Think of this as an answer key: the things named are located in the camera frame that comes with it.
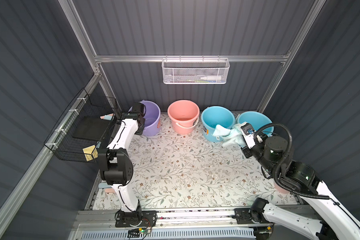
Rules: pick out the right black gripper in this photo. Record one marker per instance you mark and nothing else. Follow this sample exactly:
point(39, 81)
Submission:
point(245, 129)

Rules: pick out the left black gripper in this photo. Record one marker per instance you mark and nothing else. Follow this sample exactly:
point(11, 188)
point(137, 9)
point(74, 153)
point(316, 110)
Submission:
point(138, 109)

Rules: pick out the mint green microfiber cloth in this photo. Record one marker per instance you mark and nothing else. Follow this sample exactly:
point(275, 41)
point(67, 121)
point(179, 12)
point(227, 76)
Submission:
point(232, 136)

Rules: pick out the purple plastic bucket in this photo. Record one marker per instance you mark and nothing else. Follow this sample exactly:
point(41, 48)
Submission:
point(152, 115)

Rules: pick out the teal plastic bucket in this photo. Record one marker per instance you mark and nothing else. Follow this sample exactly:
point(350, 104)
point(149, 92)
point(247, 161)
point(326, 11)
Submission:
point(213, 116)
point(256, 119)

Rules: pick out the pink plastic bucket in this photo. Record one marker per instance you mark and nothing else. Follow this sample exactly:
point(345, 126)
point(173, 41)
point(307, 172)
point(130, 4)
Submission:
point(184, 115)

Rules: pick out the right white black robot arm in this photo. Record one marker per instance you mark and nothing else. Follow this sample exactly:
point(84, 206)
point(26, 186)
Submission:
point(272, 146)

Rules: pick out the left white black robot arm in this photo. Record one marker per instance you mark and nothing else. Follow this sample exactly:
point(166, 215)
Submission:
point(115, 165)

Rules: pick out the pink cup of markers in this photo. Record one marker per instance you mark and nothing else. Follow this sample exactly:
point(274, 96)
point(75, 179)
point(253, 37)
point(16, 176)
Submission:
point(279, 189)

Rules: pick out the black notebook in basket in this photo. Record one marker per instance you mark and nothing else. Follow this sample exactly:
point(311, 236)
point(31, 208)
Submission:
point(91, 129)

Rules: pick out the yellow sticky note pad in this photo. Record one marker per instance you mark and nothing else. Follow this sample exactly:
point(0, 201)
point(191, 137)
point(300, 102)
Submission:
point(90, 153)

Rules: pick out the floral patterned table mat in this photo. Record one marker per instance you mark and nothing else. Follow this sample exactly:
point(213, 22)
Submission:
point(187, 171)

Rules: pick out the white bottle in basket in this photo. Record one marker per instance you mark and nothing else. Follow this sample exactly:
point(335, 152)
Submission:
point(211, 78)

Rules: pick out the black wire wall basket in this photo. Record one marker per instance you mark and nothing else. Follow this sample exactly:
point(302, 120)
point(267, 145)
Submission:
point(63, 145)

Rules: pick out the white wire mesh basket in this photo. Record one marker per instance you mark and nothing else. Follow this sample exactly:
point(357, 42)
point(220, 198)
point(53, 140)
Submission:
point(188, 71)

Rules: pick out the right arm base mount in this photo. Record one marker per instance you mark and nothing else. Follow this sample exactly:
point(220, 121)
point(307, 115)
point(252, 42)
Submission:
point(244, 216)

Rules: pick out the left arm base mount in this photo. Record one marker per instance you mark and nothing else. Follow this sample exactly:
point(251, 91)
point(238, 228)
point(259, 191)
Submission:
point(135, 219)

